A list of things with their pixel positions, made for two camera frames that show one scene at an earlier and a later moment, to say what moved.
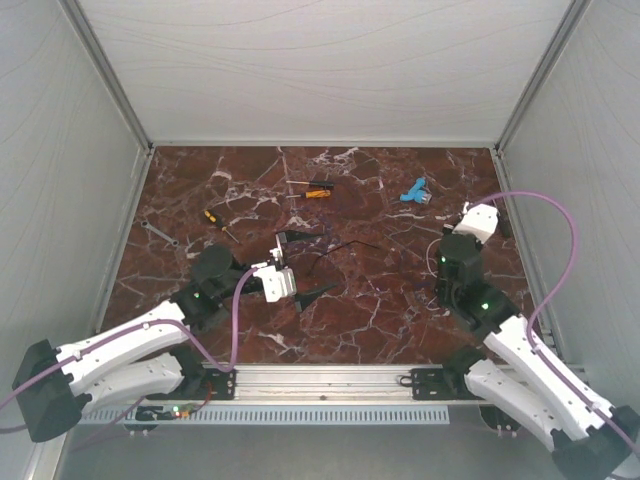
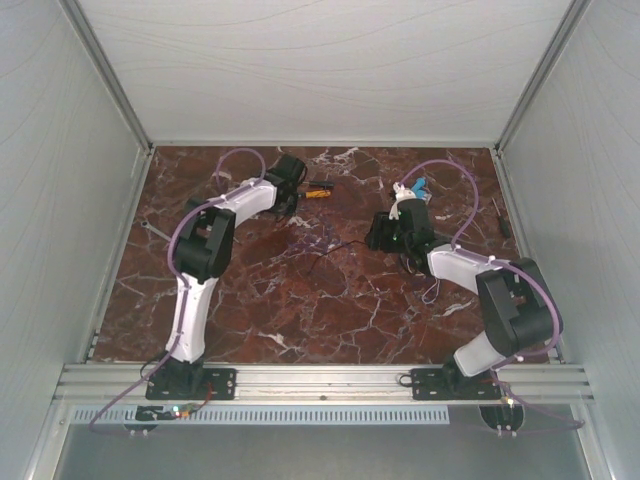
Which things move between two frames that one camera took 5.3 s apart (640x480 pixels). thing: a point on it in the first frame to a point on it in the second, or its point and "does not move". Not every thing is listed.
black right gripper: x=476 y=244 to x=376 y=238
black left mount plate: x=202 y=384 does not move
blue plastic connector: x=417 y=193 does not move
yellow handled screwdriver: x=311 y=194 does not move
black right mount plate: x=430 y=384 does not move
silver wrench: x=153 y=228 does not move
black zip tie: x=321 y=255 does not move
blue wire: x=322 y=217 to x=326 y=240
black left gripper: x=305 y=299 to x=291 y=209
